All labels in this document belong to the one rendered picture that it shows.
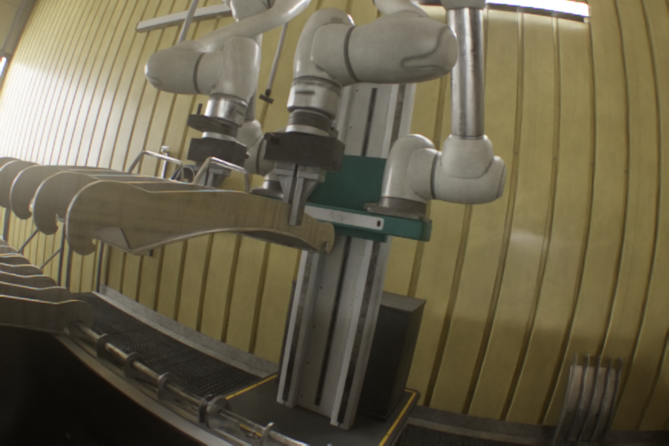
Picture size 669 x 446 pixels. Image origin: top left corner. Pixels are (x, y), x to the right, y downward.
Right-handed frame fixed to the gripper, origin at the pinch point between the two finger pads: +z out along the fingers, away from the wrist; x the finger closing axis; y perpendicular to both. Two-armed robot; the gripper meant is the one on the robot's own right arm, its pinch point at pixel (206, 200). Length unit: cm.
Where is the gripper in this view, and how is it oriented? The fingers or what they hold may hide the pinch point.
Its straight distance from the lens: 80.9
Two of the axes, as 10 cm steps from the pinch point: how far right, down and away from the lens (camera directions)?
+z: -1.8, 9.8, -0.7
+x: -9.2, -1.4, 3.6
